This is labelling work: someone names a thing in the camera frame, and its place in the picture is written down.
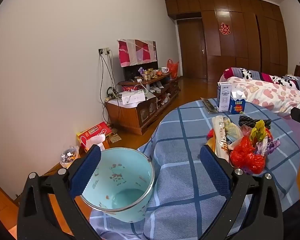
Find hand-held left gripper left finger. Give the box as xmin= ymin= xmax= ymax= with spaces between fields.
xmin=17 ymin=144 xmax=102 ymax=240

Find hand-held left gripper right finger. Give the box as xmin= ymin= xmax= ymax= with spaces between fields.
xmin=199 ymin=144 xmax=285 ymax=240

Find purple plastic bag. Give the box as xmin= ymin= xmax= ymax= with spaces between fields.
xmin=255 ymin=135 xmax=281 ymax=157

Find light blue cartoon bucket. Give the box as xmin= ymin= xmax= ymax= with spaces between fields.
xmin=80 ymin=147 xmax=155 ymax=223

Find clear bag of wrappers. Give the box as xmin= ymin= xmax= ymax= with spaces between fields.
xmin=60 ymin=145 xmax=80 ymax=168

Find white paper bag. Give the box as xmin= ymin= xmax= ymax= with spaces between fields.
xmin=86 ymin=134 xmax=110 ymax=150

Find blue checked tablecloth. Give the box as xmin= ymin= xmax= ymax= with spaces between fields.
xmin=89 ymin=99 xmax=300 ymax=240

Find long white snack wrapper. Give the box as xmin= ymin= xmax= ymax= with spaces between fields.
xmin=212 ymin=116 xmax=232 ymax=162

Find red gift box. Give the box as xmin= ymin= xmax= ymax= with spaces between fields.
xmin=76 ymin=121 xmax=113 ymax=153

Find red crumpled plastic wrapper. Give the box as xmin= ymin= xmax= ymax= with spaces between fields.
xmin=242 ymin=154 xmax=265 ymax=175

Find brown packets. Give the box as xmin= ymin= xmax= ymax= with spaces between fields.
xmin=110 ymin=127 xmax=122 ymax=143

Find yellow green plastic bag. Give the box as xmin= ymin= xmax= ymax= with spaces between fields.
xmin=249 ymin=120 xmax=273 ymax=144

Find black foam net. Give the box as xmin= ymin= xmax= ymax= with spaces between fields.
xmin=238 ymin=114 xmax=272 ymax=130

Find cow print blanket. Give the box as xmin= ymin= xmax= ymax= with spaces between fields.
xmin=223 ymin=67 xmax=300 ymax=93

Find wooden television cabinet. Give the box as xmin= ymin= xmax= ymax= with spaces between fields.
xmin=105 ymin=71 xmax=180 ymax=136

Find small blue carton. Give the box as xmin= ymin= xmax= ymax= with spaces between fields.
xmin=228 ymin=90 xmax=247 ymax=115

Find dark flat foil packet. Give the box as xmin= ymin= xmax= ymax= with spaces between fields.
xmin=201 ymin=97 xmax=218 ymax=113

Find tall white milk carton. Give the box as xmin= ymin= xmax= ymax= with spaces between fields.
xmin=217 ymin=82 xmax=232 ymax=112

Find wooden wardrobe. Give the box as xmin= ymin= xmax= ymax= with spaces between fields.
xmin=165 ymin=0 xmax=289 ymax=85

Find white flat box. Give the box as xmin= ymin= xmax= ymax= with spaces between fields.
xmin=120 ymin=91 xmax=147 ymax=105

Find black television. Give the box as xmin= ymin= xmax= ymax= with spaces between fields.
xmin=123 ymin=61 xmax=158 ymax=80

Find orange plastic bag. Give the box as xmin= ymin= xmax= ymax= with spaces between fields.
xmin=167 ymin=59 xmax=180 ymax=79

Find wooden door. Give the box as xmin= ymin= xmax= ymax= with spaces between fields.
xmin=176 ymin=17 xmax=207 ymax=79

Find red white patchwork cloth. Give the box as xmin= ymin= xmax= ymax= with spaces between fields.
xmin=117 ymin=39 xmax=157 ymax=67

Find black power cable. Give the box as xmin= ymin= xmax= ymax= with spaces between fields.
xmin=99 ymin=54 xmax=115 ymax=128

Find red paper wall decal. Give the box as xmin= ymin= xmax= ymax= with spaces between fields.
xmin=219 ymin=22 xmax=231 ymax=35

